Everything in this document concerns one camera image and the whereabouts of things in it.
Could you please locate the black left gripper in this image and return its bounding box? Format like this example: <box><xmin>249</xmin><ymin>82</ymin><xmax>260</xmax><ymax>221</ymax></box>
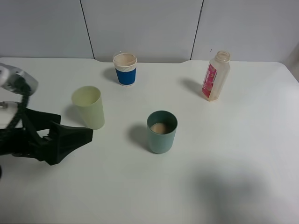
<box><xmin>0</xmin><ymin>108</ymin><xmax>93</xmax><ymax>165</ymax></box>

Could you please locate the teal plastic cup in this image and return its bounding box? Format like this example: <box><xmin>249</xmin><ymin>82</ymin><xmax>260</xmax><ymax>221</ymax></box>
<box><xmin>147</xmin><ymin>111</ymin><xmax>178</xmax><ymax>154</ymax></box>

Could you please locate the pink label drink bottle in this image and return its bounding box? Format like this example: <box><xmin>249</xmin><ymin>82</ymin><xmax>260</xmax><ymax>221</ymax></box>
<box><xmin>201</xmin><ymin>50</ymin><xmax>230</xmax><ymax>101</ymax></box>

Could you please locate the light green plastic cup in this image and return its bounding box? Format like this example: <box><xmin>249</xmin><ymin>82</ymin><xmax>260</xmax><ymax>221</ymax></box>
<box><xmin>71</xmin><ymin>86</ymin><xmax>105</xmax><ymax>130</ymax></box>

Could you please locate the blue sleeved paper cup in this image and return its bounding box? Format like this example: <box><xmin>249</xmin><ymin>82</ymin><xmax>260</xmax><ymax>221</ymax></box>
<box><xmin>113</xmin><ymin>51</ymin><xmax>137</xmax><ymax>86</ymax></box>

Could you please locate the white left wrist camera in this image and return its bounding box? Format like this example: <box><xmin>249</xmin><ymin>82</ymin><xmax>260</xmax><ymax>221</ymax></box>
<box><xmin>0</xmin><ymin>63</ymin><xmax>38</xmax><ymax>129</ymax></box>

